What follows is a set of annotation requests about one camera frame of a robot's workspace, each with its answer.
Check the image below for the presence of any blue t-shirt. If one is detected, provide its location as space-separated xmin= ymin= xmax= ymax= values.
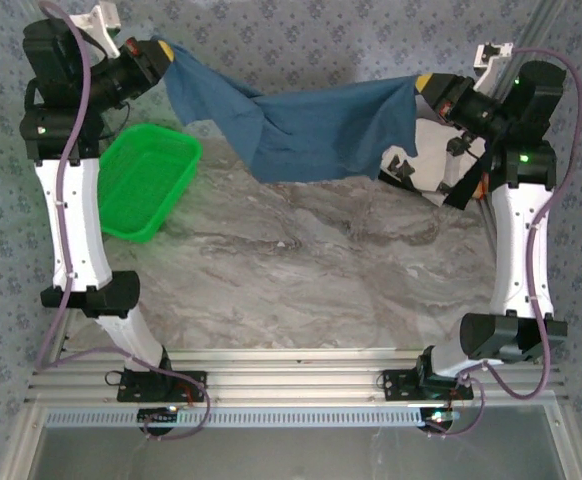
xmin=151 ymin=35 xmax=420 ymax=184

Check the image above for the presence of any white t-shirt with black print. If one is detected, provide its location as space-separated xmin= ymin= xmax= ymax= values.
xmin=378 ymin=94 xmax=492 ymax=207

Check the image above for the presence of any green plastic basket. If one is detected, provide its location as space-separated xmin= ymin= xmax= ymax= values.
xmin=98 ymin=124 xmax=203 ymax=244

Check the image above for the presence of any black right controller board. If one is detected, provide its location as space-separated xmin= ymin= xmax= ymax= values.
xmin=418 ymin=406 xmax=460 ymax=434

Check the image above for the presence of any black controller board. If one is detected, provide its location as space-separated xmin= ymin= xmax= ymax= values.
xmin=137 ymin=406 xmax=180 ymax=434
xmin=418 ymin=406 xmax=460 ymax=434

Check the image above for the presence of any black left controller board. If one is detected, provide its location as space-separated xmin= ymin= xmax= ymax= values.
xmin=137 ymin=406 xmax=180 ymax=434

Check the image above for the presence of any grey metal-framed panel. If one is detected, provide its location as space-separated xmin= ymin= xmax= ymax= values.
xmin=0 ymin=402 xmax=582 ymax=480

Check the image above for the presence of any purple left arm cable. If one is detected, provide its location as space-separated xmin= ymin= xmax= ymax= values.
xmin=34 ymin=0 xmax=213 ymax=444

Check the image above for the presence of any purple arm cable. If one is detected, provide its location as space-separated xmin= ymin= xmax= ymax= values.
xmin=426 ymin=48 xmax=582 ymax=442
xmin=34 ymin=0 xmax=213 ymax=444

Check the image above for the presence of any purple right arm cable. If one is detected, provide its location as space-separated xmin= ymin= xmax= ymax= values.
xmin=426 ymin=48 xmax=582 ymax=442

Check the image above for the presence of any aluminium upright post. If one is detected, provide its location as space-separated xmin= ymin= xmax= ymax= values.
xmin=513 ymin=0 xmax=568 ymax=59

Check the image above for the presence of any aluminium side rail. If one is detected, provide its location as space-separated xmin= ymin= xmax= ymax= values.
xmin=477 ymin=197 xmax=498 ymax=314
xmin=48 ymin=307 xmax=80 ymax=369

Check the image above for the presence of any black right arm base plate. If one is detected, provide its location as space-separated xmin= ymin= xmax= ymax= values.
xmin=381 ymin=368 xmax=474 ymax=401

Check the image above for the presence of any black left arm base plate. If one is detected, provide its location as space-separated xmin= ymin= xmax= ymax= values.
xmin=115 ymin=368 xmax=208 ymax=403

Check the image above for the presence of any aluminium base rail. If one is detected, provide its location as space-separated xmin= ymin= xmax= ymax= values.
xmin=23 ymin=347 xmax=570 ymax=407

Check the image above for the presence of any grey slotted cable duct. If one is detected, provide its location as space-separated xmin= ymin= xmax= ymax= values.
xmin=45 ymin=406 xmax=453 ymax=429

